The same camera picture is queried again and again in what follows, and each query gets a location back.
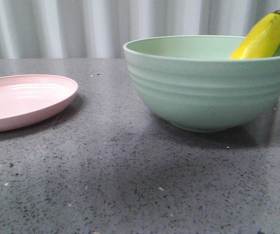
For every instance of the yellow banana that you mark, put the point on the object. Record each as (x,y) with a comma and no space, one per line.
(263,39)

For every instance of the green ribbed bowl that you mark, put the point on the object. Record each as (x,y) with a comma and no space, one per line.
(191,82)

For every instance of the pink plate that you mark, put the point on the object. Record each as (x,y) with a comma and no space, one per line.
(28,99)

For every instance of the white pleated curtain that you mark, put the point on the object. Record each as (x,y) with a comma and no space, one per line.
(99,28)

